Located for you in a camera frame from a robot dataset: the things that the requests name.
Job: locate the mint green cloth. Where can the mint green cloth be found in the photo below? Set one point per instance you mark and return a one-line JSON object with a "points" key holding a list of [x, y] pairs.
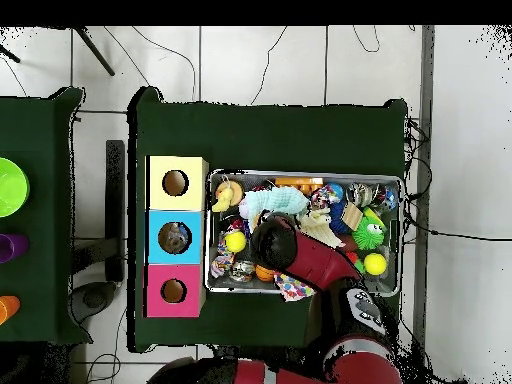
{"points": [[280, 200]]}

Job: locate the cream knitted cloth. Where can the cream knitted cloth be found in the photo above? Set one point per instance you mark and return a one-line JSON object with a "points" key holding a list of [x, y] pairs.
{"points": [[320, 232]]}

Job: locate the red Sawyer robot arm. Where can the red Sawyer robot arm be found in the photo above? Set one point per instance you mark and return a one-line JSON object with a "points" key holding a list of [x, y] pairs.
{"points": [[316, 260]]}

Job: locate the silver mesh bin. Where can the silver mesh bin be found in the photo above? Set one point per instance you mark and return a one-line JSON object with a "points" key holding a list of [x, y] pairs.
{"points": [[248, 176]]}

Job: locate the wooden three-hole box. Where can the wooden three-hole box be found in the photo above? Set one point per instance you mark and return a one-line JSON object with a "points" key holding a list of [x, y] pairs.
{"points": [[156, 200]]}

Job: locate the orange building brick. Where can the orange building brick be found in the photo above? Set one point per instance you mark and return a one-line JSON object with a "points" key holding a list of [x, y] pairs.
{"points": [[300, 182]]}

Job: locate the yellow tennis ball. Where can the yellow tennis ball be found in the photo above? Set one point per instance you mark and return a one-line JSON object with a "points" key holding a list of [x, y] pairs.
{"points": [[235, 242]]}

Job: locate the yellow plush duck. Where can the yellow plush duck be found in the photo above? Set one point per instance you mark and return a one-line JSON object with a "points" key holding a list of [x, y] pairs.
{"points": [[224, 198]]}

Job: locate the polka dot cloth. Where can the polka dot cloth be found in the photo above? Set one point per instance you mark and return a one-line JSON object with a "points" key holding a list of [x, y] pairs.
{"points": [[294, 290]]}

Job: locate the green spiky monster toy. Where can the green spiky monster toy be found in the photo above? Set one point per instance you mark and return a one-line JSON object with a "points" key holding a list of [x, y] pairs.
{"points": [[368, 236]]}

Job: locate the dark green tablecloth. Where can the dark green tablecloth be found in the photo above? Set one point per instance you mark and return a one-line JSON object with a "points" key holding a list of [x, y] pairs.
{"points": [[40, 120], [260, 136]]}

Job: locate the plain yellow ball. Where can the plain yellow ball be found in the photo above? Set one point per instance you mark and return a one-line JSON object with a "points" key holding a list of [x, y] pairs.
{"points": [[375, 264]]}

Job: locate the black panel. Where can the black panel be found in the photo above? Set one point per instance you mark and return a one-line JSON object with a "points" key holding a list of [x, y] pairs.
{"points": [[115, 180]]}

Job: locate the black tripod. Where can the black tripod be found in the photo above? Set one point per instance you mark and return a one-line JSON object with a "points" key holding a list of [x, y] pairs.
{"points": [[96, 52]]}

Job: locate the purple cup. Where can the purple cup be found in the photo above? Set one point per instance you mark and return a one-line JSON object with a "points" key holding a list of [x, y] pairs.
{"points": [[14, 248]]}

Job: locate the lime green bowl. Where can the lime green bowl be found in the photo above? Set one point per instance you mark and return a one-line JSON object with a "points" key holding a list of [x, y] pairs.
{"points": [[12, 188]]}

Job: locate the orange cup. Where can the orange cup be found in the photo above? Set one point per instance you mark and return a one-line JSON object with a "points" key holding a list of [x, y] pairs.
{"points": [[8, 308]]}

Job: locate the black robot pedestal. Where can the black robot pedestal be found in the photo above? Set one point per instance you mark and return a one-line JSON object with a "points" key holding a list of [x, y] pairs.
{"points": [[228, 351]]}

